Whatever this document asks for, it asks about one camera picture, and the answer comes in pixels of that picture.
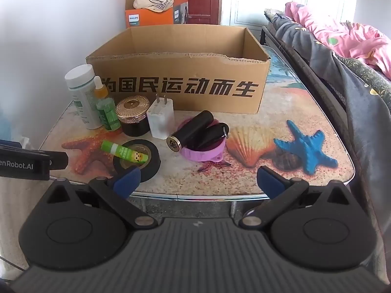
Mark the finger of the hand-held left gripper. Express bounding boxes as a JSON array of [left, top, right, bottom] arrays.
[[49, 152, 69, 170]]

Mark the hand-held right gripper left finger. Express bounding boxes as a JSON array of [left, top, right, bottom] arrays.
[[46, 165, 158, 229]]

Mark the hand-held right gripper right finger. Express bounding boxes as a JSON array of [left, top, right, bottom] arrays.
[[239, 165, 356, 229]]

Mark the green glue stick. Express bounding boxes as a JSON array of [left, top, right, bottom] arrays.
[[101, 140, 150, 163]]

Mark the black electrical tape roll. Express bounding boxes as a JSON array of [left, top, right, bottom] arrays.
[[113, 139, 161, 184]]

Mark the dark jar gold lid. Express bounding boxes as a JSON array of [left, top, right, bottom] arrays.
[[115, 95, 151, 137]]

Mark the white bottle green label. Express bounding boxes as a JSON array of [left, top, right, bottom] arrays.
[[65, 65, 103, 130]]

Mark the purple collapsible bowl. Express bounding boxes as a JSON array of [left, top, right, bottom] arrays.
[[177, 117, 228, 163]]

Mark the black cylindrical flashlight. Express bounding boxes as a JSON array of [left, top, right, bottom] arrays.
[[166, 110, 214, 152]]

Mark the small yellow dropper bottle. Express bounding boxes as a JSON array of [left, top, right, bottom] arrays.
[[93, 76, 109, 101]]

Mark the large brown cardboard box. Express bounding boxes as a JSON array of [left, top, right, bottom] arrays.
[[86, 26, 272, 115]]

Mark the white charger plug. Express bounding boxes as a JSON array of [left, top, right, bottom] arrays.
[[147, 94, 174, 139]]

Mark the small green bottle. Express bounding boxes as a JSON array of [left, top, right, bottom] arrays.
[[96, 98, 121, 132]]

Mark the leaf-patterned quilt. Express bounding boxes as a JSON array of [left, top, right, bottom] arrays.
[[334, 52, 391, 98]]

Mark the orange appliance box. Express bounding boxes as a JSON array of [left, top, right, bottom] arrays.
[[125, 0, 190, 29]]

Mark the pink quilt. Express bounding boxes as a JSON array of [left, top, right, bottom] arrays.
[[284, 1, 391, 78]]

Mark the beige mattress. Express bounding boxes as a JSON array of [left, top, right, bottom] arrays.
[[264, 9, 286, 22]]

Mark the white panel door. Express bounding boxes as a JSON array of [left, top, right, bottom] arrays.
[[220, 0, 288, 28]]

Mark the red wooden door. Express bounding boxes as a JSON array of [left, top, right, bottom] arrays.
[[151, 0, 222, 25]]

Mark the red braided cord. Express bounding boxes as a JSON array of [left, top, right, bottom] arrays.
[[197, 161, 231, 172]]

